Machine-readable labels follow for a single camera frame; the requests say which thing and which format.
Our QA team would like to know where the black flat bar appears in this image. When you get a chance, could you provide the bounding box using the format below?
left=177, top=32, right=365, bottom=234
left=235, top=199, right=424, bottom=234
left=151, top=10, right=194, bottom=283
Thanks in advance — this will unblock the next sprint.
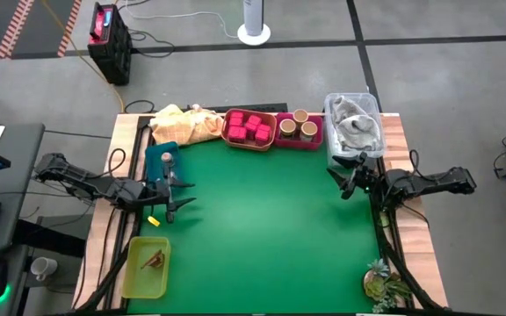
left=185, top=102, right=289, bottom=115

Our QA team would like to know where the potted succulent plant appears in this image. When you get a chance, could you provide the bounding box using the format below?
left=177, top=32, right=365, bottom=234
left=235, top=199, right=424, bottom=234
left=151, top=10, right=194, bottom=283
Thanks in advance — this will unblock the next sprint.
left=362, top=257, right=413, bottom=314

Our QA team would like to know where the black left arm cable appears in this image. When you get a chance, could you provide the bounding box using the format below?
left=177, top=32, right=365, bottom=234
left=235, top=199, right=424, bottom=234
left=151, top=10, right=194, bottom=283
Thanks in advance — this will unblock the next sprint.
left=107, top=147, right=128, bottom=180

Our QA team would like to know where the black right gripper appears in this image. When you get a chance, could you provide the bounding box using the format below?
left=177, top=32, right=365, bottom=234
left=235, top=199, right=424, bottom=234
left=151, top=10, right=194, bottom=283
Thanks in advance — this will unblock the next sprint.
left=326, top=151, right=384, bottom=201

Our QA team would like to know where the green table mat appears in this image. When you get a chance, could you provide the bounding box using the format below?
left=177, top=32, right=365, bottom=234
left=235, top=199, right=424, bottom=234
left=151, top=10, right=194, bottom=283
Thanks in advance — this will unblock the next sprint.
left=127, top=140, right=382, bottom=314

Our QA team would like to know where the grey desk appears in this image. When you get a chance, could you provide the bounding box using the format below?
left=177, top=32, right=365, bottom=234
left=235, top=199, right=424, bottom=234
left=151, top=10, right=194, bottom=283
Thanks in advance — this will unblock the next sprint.
left=0, top=123, right=46, bottom=252

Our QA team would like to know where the white tower fan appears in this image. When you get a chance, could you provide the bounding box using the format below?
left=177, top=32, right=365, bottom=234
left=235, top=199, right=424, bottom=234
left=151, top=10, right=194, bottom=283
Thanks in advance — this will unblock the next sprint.
left=236, top=0, right=272, bottom=47

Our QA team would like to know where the orange plastic bin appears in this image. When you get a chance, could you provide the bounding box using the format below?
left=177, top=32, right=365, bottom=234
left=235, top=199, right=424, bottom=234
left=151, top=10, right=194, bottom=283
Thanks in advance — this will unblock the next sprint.
left=220, top=107, right=278, bottom=153

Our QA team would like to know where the yellow-green plastic bin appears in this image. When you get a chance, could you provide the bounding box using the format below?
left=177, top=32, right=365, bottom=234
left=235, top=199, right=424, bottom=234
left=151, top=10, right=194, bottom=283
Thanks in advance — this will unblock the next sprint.
left=121, top=235, right=172, bottom=300

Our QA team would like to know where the teal plastic bin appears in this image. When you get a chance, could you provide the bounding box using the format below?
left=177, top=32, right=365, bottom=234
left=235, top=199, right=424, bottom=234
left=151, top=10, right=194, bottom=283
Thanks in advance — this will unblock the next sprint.
left=143, top=140, right=182, bottom=190

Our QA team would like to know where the black and red toolbox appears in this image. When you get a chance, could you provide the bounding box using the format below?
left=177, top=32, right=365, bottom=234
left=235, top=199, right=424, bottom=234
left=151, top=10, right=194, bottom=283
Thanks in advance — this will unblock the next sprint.
left=86, top=1, right=134, bottom=87

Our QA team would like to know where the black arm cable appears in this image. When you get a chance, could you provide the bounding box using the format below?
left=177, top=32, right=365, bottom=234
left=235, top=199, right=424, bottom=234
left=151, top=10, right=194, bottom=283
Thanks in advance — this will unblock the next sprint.
left=408, top=148, right=422, bottom=177
left=107, top=147, right=128, bottom=180

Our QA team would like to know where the clear plastic storage container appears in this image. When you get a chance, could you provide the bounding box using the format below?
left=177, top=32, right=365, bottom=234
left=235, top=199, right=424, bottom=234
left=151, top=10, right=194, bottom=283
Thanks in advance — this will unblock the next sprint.
left=323, top=91, right=387, bottom=169

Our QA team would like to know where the white mug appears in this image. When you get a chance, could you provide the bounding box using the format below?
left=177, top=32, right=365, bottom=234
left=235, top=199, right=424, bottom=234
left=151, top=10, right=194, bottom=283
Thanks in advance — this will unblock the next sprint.
left=29, top=255, right=59, bottom=283

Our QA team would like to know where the grey crumpled cloth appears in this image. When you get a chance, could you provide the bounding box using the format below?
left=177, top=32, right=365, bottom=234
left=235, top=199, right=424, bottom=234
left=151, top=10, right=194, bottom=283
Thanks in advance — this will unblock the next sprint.
left=330, top=95, right=383, bottom=153

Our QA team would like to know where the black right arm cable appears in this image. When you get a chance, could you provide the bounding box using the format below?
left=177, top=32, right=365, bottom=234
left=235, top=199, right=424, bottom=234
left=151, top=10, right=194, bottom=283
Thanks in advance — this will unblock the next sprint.
left=408, top=148, right=422, bottom=177

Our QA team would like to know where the black table frame rail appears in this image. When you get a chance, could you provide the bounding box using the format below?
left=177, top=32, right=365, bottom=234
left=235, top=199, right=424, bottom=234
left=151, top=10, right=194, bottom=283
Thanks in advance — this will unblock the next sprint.
left=368, top=166, right=446, bottom=314
left=75, top=114, right=147, bottom=314

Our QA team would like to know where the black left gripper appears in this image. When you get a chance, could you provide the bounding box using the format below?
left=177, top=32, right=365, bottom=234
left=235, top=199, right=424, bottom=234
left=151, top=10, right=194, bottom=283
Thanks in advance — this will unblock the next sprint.
left=140, top=172, right=198, bottom=225

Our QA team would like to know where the yellow floor cable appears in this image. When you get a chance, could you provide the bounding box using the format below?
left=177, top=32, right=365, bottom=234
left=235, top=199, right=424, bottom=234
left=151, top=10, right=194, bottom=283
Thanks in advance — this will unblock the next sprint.
left=37, top=0, right=126, bottom=114

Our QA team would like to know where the white fan cable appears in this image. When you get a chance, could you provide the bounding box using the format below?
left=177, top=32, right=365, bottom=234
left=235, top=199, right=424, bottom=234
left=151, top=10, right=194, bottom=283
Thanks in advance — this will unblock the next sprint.
left=126, top=0, right=242, bottom=46

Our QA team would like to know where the pink plastic bin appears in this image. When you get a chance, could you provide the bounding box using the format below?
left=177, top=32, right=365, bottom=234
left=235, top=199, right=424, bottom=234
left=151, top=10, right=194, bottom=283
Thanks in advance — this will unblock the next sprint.
left=274, top=111, right=325, bottom=152

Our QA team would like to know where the yellow crumpled cloth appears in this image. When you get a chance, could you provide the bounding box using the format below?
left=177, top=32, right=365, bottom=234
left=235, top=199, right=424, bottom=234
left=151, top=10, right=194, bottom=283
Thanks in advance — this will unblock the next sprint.
left=148, top=103, right=226, bottom=147

